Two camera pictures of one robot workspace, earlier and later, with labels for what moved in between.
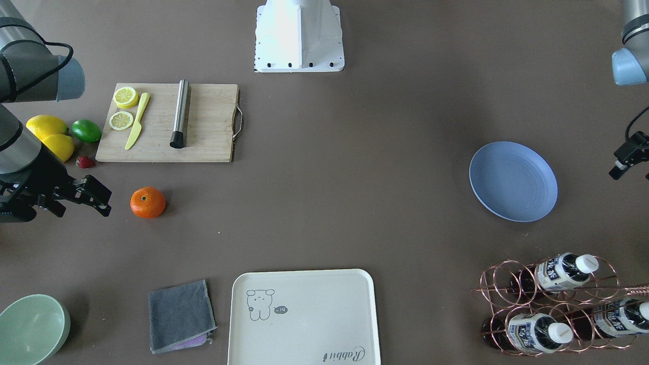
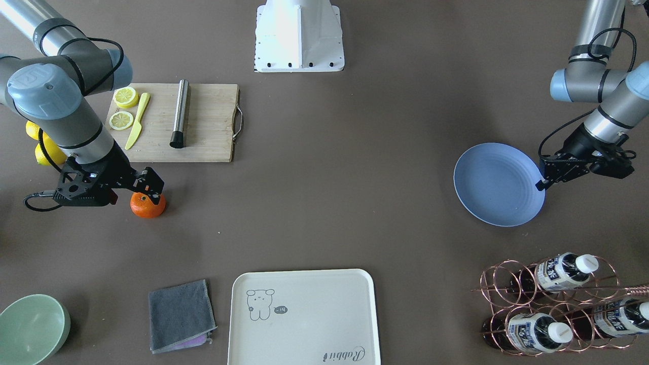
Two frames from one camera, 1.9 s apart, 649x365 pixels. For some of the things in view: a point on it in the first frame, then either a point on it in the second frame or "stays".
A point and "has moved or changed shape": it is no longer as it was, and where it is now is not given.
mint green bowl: x=32 y=329 stays
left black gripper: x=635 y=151 → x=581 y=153
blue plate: x=514 y=180 has moved or changed shape
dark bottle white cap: x=555 y=273 stays
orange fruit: x=147 y=202 stays
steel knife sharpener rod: x=177 y=140 stays
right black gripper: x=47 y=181 → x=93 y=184
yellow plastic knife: x=137 y=126 stays
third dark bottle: x=609 y=319 stays
